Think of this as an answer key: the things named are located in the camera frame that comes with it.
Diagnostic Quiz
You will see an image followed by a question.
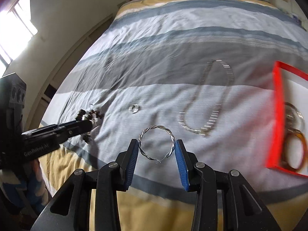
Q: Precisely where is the blue white patterned cloth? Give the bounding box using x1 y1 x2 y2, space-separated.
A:
0 159 50 212

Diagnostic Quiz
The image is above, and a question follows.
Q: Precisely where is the dark tortoiseshell bangle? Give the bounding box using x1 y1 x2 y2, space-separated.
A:
284 102 308 135

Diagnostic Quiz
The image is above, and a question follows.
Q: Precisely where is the red shallow box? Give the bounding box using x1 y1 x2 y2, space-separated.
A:
265 61 308 175

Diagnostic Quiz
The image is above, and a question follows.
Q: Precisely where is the silver pearl necklace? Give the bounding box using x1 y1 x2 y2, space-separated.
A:
178 59 235 137

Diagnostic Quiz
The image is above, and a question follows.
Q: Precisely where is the window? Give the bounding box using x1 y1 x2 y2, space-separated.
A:
0 0 39 65

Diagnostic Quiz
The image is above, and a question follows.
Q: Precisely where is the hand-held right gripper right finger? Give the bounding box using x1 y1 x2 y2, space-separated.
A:
175 139 282 231

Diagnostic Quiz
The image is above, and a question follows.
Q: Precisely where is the dark bead bracelet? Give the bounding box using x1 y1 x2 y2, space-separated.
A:
76 109 104 141

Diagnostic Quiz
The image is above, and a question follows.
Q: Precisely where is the striped yellow grey duvet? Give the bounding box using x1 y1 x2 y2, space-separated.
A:
38 0 308 231

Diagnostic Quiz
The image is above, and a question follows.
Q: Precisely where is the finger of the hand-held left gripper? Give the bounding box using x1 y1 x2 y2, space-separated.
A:
49 120 93 131
54 128 92 145

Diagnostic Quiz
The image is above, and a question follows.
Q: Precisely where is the amber bangle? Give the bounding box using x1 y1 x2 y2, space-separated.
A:
280 130 308 171

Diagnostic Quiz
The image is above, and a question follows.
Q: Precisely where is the twisted silver hoop earring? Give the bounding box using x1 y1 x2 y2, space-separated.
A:
138 125 176 166

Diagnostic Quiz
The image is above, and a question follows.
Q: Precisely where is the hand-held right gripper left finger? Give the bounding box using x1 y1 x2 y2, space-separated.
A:
30 139 139 231

